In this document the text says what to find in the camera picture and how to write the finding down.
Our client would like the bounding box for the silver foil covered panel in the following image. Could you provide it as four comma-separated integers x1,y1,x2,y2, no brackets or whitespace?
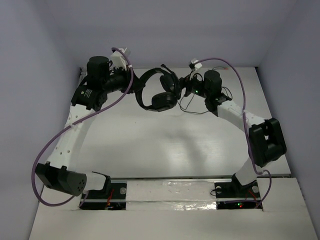
125,180,217,211

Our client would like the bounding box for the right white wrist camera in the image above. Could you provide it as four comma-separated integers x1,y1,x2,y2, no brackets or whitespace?
188,58,203,72

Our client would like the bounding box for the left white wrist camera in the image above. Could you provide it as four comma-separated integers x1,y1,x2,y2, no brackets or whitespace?
110,47,131,70

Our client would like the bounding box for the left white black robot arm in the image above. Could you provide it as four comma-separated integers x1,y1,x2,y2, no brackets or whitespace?
32,52,138,197

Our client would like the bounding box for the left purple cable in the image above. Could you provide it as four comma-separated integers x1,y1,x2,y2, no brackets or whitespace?
31,46,134,206

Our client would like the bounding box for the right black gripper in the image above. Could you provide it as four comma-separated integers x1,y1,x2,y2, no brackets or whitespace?
167,71,210,101

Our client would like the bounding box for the black over-ear headphones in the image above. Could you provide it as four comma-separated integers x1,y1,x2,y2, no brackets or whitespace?
135,64,182,112

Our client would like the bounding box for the thin black headphone cable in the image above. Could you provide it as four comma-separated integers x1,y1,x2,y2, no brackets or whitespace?
177,66,235,115

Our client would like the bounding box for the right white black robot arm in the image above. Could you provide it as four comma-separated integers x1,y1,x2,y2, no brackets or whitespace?
179,70,287,197

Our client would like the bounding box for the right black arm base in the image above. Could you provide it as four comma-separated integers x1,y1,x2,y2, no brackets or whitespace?
210,175,263,210

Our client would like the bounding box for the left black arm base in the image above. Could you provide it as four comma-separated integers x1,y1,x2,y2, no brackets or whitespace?
79,176,127,211

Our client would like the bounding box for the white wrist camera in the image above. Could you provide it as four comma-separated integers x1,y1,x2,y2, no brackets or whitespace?
110,47,131,70
188,58,203,72

